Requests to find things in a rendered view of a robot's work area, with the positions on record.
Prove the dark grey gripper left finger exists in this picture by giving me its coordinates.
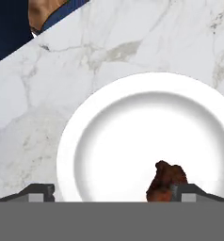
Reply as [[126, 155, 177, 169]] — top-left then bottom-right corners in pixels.
[[0, 183, 56, 203]]

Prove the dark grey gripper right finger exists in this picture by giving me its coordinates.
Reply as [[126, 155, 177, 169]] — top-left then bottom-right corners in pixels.
[[169, 183, 224, 203]]

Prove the brown chicken drumstick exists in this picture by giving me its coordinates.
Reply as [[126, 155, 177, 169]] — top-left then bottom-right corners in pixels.
[[146, 160, 189, 203]]

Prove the white round plate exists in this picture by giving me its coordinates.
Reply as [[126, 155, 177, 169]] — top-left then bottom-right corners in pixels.
[[56, 72, 224, 203]]

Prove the wooden stool with blue frame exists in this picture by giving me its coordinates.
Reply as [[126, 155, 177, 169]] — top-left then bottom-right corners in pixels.
[[27, 0, 89, 36]]

